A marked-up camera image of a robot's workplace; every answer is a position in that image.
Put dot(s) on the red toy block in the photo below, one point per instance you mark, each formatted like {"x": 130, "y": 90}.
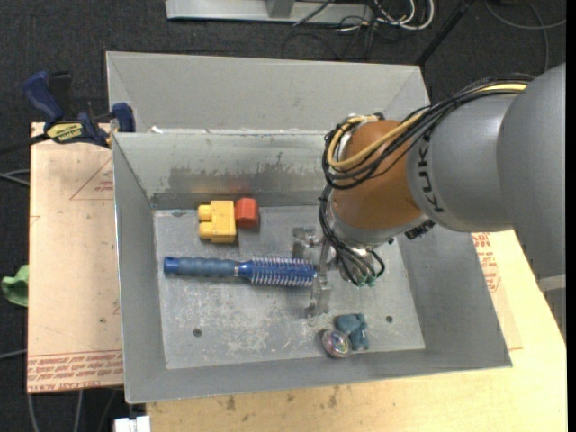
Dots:
{"x": 247, "y": 213}

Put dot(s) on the clear iridescent spinning top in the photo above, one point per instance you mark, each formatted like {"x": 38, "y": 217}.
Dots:
{"x": 336, "y": 344}

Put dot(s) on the grey metal bin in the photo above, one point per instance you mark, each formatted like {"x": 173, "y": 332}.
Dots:
{"x": 252, "y": 322}

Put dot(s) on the blue hairbrush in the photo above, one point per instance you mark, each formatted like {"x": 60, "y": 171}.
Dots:
{"x": 211, "y": 268}

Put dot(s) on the yellow toy building block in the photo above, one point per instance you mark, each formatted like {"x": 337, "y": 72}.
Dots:
{"x": 220, "y": 223}

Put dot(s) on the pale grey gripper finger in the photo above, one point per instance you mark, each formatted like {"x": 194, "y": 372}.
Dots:
{"x": 302, "y": 241}
{"x": 320, "y": 302}

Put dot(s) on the teal toy animal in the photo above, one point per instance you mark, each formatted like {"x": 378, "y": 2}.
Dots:
{"x": 356, "y": 331}

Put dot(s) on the brown cardboard board, red print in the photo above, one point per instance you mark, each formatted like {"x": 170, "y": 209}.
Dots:
{"x": 72, "y": 250}

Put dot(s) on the black cylinder on white bracket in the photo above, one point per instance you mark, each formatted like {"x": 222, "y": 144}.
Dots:
{"x": 419, "y": 230}

